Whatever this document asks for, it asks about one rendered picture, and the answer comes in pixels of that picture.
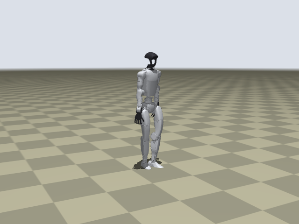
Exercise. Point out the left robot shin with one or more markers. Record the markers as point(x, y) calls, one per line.
point(154, 149)

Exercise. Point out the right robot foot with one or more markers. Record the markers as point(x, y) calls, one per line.
point(145, 165)

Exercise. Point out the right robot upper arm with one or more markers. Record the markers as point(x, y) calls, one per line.
point(141, 76)

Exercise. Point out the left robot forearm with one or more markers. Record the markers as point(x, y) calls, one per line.
point(156, 98)

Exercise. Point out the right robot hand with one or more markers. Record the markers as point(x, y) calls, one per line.
point(138, 117)

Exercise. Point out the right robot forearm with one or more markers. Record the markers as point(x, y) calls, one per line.
point(139, 100)

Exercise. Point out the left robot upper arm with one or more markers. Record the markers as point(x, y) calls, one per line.
point(158, 87)

